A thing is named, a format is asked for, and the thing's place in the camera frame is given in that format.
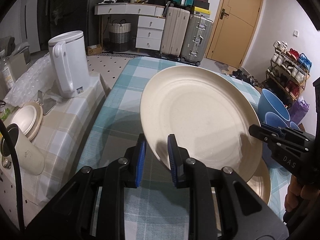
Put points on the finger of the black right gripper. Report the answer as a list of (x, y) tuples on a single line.
[(257, 132)]

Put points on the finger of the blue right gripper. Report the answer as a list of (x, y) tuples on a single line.
[(272, 130)]

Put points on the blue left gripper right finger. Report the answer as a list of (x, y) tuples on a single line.
[(173, 157)]

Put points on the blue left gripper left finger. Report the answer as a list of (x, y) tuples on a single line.
[(139, 161)]

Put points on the blue bowl large front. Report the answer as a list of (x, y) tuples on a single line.
[(269, 102)]

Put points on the cream plate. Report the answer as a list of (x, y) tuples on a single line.
[(208, 116), (260, 183)]

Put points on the right hand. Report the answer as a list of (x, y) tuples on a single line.
[(296, 190)]

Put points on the purple bag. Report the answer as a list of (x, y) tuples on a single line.
[(298, 110)]

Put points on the wooden shoe rack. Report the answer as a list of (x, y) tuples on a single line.
[(287, 72)]

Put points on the beige checked side tablecloth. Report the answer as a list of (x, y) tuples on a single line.
[(61, 139)]

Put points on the dotted floor rug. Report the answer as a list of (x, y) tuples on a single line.
[(109, 66)]

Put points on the metal phone stand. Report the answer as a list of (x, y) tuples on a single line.
[(47, 103)]

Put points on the cardboard box on floor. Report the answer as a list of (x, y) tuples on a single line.
[(94, 50)]

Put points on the cream tumbler cup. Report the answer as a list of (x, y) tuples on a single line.
[(29, 156)]

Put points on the woven laundry basket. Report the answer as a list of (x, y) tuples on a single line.
[(119, 35)]

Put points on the small cream lidded bowl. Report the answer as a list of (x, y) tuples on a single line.
[(28, 119)]

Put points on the silver suitcase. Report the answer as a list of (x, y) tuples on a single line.
[(196, 39)]

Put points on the white drawer desk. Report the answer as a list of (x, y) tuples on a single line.
[(147, 21)]

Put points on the white electric kettle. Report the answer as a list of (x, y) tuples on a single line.
[(68, 57)]

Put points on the bubble wrap sheet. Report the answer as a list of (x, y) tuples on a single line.
[(40, 76)]

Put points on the beige suitcase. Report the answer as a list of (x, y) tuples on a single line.
[(175, 27)]

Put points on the wooden door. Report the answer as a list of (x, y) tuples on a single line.
[(235, 25)]

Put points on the stacked shoe boxes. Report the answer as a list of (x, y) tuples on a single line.
[(201, 8)]

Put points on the black refrigerator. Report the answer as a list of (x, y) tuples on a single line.
[(55, 17)]

